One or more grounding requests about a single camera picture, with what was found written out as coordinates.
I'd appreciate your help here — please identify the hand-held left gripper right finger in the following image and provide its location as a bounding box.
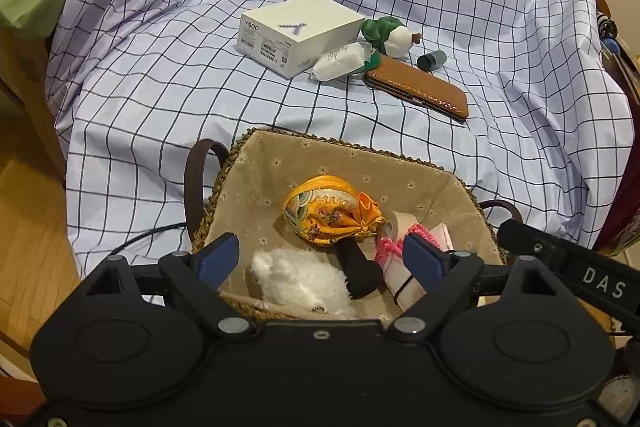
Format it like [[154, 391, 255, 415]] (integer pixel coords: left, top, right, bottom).
[[401, 234, 557, 341]]

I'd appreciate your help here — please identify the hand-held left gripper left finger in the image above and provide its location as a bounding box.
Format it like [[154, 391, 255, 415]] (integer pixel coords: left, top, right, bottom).
[[82, 232, 257, 341]]

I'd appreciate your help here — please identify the pink and white cloth bundle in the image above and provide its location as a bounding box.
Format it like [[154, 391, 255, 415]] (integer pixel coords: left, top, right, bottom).
[[374, 209, 455, 308]]

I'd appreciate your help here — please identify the woven basket with fabric lining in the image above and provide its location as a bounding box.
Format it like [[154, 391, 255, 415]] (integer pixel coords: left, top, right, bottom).
[[183, 127, 524, 323]]

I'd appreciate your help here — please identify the white fluffy plush toy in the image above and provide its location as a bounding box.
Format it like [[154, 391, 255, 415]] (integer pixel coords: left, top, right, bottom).
[[250, 248, 359, 321]]

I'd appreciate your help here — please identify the orange patterned cloth bundle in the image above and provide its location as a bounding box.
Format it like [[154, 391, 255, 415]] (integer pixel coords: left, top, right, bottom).
[[281, 175, 387, 248]]

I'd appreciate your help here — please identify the checked light purple sheet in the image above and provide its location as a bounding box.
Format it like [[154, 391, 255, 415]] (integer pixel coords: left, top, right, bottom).
[[47, 0, 637, 264]]

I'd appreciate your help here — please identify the brown leather case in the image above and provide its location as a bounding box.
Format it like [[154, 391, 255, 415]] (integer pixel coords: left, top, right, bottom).
[[362, 56, 470, 124]]

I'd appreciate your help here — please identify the grey cylinder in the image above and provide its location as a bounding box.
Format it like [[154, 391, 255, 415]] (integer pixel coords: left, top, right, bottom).
[[417, 49, 448, 73]]

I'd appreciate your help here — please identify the clear packet of white cotton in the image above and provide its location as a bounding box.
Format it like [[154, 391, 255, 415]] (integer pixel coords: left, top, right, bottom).
[[308, 41, 377, 83]]

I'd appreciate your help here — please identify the green and white duck plush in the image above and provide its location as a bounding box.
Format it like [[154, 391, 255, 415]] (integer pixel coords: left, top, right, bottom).
[[361, 16, 424, 59]]

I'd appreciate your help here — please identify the white cardboard box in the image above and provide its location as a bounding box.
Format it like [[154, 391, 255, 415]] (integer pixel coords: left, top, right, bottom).
[[236, 0, 367, 80]]

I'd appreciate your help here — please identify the striped fabric item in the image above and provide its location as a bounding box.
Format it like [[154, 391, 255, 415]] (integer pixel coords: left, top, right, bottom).
[[597, 9, 624, 56]]

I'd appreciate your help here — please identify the black cable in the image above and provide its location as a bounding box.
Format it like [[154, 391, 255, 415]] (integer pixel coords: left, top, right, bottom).
[[107, 221, 189, 259]]

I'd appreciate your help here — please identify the wooden bed frame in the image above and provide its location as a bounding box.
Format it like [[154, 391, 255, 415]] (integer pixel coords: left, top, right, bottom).
[[0, 27, 69, 182]]

